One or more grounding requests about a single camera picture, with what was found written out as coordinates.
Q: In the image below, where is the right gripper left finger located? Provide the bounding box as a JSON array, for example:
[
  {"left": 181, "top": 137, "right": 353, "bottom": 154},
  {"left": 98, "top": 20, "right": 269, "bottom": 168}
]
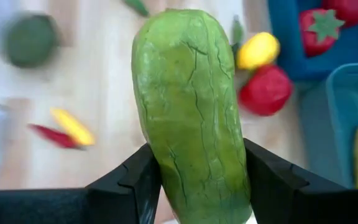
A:
[{"left": 0, "top": 142, "right": 163, "bottom": 224}]

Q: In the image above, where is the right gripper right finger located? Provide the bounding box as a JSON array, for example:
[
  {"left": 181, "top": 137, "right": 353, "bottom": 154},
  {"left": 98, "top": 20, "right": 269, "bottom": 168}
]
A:
[{"left": 243, "top": 138, "right": 358, "bottom": 224}]

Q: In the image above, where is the small red chili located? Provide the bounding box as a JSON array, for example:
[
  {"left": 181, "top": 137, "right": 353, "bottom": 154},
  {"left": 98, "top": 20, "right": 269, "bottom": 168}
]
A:
[{"left": 27, "top": 123, "right": 83, "bottom": 151}]

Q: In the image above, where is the small yellow chili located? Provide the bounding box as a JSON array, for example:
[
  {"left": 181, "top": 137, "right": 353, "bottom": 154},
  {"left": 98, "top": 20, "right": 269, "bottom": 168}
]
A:
[{"left": 50, "top": 107, "right": 96, "bottom": 147}]

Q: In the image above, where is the dark red tomato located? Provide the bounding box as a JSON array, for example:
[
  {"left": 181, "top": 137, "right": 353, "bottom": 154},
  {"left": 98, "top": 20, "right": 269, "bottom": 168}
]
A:
[{"left": 237, "top": 64, "right": 293, "bottom": 118}]

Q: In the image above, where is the light green cucumber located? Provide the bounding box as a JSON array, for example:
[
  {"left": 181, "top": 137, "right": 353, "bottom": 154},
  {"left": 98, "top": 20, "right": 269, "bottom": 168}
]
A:
[{"left": 131, "top": 8, "right": 254, "bottom": 224}]

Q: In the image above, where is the yellow lemon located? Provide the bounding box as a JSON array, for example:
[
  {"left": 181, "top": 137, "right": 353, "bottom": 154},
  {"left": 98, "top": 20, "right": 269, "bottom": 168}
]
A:
[{"left": 236, "top": 31, "right": 282, "bottom": 71}]

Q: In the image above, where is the red toy strawberry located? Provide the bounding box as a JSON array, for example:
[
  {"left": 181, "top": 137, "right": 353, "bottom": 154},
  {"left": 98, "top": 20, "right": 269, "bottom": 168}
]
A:
[{"left": 299, "top": 8, "right": 346, "bottom": 58}]

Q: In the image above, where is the small green chili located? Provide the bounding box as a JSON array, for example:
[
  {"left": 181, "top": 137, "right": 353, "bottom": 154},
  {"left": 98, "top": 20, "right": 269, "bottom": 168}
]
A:
[{"left": 122, "top": 0, "right": 151, "bottom": 18}]

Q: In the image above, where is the teal grey plastic basket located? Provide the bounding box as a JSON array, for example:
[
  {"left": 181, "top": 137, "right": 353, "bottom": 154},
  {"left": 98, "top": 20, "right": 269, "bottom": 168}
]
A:
[{"left": 300, "top": 62, "right": 358, "bottom": 190}]

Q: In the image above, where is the dark blue plastic basket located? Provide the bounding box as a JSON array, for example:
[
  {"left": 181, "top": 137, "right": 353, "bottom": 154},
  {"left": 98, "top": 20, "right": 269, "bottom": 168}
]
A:
[{"left": 266, "top": 0, "right": 358, "bottom": 83}]

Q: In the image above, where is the round dark green pepper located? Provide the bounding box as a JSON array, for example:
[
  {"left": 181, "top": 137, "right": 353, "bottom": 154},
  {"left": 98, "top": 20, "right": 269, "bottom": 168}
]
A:
[{"left": 3, "top": 12, "right": 60, "bottom": 69}]

